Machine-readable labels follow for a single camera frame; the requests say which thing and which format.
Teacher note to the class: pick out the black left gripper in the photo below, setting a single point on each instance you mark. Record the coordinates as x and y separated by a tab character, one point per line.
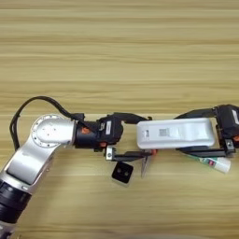
87	135

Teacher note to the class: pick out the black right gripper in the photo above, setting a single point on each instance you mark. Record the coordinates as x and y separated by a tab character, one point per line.
230	141

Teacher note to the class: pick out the white remote control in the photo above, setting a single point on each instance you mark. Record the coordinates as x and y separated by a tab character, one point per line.
177	133

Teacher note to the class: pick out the green white glue stick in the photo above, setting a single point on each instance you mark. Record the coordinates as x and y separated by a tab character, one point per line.
222	165

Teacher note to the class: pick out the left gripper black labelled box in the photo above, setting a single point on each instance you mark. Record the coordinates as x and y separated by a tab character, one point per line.
110	129

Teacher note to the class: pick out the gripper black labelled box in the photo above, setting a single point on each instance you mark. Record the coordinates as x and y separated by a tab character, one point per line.
110	129
227	119

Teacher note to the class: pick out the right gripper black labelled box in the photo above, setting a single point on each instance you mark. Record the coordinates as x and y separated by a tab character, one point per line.
227	119

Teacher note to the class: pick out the orange black needle-nose pliers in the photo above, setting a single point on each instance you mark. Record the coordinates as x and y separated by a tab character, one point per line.
144	166

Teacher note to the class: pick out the black square two-dot block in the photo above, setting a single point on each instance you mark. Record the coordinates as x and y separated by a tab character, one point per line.
122	172

